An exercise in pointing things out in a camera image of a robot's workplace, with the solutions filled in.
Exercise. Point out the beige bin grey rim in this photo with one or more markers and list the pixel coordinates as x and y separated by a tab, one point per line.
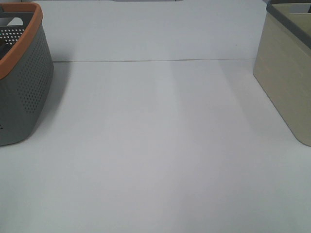
283	63

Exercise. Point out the grey perforated basket orange rim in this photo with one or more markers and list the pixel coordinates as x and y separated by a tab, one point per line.
26	71

